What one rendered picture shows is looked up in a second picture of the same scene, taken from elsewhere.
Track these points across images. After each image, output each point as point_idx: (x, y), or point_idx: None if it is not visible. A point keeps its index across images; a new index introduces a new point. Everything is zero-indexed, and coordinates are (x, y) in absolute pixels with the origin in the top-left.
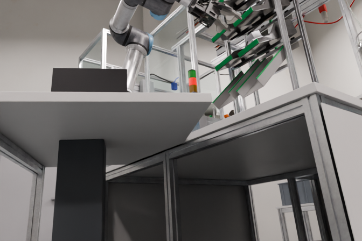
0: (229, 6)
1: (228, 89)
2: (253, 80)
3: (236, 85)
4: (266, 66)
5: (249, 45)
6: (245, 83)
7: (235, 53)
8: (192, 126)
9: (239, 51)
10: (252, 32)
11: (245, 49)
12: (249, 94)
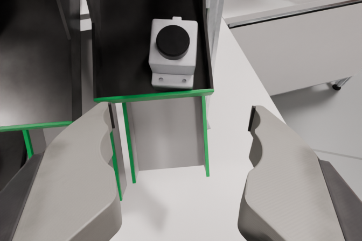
0: (352, 201)
1: (33, 129)
2: (130, 114)
3: (118, 167)
4: (206, 126)
5: (168, 96)
6: (131, 143)
7: (72, 94)
8: None
9: (71, 65)
10: (194, 55)
11: (142, 98)
12: (160, 168)
